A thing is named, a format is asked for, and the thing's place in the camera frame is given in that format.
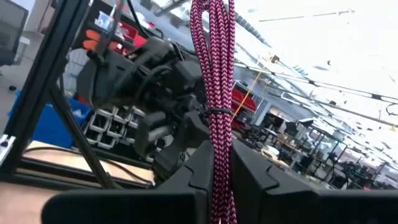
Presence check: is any silver aluminium bracket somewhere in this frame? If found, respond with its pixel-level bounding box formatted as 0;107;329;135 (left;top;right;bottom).
0;134;16;166

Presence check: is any thin black cable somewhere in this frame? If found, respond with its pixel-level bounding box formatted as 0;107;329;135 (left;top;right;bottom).
23;146;155;187

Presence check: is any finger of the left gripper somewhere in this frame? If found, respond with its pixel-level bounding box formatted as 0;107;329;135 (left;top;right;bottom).
134;111;170;158
152;110;211;182

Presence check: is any pink black braided cable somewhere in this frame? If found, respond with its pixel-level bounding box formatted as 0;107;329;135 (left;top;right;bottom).
189;0;239;224

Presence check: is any red storage shelving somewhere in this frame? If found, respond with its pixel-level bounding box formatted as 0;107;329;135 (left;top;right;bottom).
231;80;259;128

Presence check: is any yellow hanging cord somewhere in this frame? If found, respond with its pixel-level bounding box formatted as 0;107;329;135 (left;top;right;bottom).
231;70;262;121

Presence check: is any small-parts bin rack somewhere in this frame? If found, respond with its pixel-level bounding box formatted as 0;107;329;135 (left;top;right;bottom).
83;105;147;151

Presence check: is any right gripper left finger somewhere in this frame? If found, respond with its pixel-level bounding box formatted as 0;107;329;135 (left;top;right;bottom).
42;139;215;224

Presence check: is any blue storage crate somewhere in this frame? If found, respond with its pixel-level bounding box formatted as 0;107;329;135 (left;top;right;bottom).
8;90;91;149

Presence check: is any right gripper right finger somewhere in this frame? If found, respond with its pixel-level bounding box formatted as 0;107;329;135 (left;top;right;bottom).
231;139;398;224

